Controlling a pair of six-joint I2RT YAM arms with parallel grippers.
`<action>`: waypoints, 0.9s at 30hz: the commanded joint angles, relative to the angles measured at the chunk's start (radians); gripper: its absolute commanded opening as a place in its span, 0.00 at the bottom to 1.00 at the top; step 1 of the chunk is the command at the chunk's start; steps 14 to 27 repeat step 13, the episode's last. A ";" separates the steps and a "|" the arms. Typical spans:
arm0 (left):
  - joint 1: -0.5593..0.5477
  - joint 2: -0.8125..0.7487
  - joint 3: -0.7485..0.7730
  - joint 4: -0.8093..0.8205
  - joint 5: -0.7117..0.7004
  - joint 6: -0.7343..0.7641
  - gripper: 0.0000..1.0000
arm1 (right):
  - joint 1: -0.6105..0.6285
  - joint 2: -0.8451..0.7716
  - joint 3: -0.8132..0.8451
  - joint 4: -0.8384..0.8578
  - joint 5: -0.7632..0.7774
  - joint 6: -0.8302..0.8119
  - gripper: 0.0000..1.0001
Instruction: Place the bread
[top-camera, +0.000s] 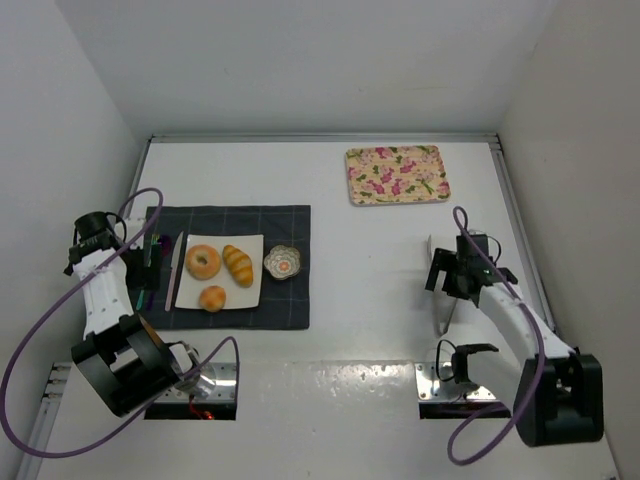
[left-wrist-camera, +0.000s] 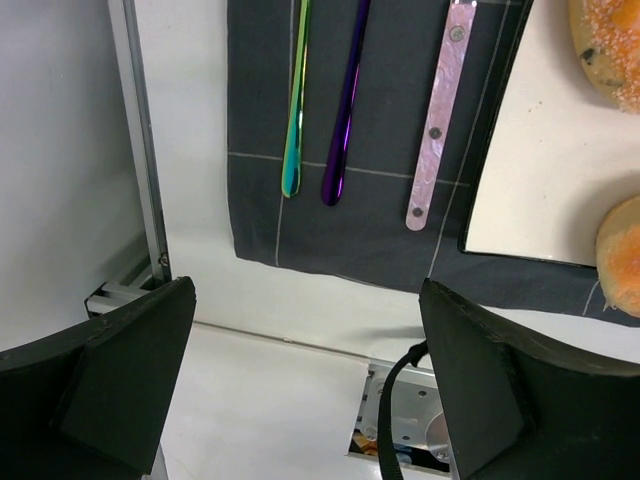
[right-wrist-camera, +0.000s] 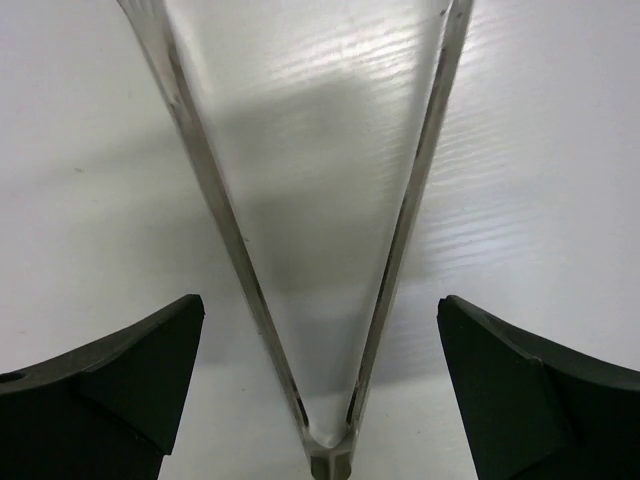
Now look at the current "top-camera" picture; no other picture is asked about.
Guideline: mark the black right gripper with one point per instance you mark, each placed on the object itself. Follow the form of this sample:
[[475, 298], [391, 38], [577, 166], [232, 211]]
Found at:
[[442, 272]]

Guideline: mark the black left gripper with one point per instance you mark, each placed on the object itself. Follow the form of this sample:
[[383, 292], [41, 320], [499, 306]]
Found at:
[[148, 265]]

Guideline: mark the iridescent fork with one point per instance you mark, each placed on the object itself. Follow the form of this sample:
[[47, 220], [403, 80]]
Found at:
[[140, 300]]

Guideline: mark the metal bread tongs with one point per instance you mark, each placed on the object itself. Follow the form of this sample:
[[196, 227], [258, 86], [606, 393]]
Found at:
[[443, 306]]

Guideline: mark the sugared donut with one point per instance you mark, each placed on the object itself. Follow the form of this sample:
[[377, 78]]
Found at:
[[202, 262]]

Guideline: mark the small round bun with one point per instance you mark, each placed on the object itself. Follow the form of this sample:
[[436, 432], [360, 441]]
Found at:
[[212, 299]]

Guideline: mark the striped long bread roll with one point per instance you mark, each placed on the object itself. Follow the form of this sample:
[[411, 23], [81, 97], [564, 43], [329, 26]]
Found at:
[[239, 265]]

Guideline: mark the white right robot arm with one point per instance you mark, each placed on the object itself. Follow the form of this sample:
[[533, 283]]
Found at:
[[554, 393]]

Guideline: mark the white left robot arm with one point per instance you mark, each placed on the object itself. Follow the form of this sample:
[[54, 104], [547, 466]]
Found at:
[[121, 356]]

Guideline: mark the white square plate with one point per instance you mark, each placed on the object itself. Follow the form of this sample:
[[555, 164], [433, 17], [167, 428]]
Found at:
[[237, 297]]

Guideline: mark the floral rectangular tray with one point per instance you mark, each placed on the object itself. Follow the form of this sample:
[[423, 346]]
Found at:
[[396, 175]]

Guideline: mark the small floral dish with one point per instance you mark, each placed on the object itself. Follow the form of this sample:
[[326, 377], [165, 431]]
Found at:
[[283, 262]]

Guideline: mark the dark checked placemat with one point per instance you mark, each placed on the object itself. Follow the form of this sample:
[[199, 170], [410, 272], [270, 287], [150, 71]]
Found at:
[[283, 305]]

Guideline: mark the pink handled knife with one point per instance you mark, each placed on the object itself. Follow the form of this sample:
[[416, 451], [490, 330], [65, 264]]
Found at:
[[176, 254]]

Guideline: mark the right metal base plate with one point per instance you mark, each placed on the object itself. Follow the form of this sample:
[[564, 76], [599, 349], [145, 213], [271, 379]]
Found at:
[[431, 389]]

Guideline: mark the metal base plate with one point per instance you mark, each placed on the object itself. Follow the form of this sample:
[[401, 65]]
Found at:
[[431, 389], [213, 383]]

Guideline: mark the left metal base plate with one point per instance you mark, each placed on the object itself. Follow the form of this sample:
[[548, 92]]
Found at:
[[213, 383]]

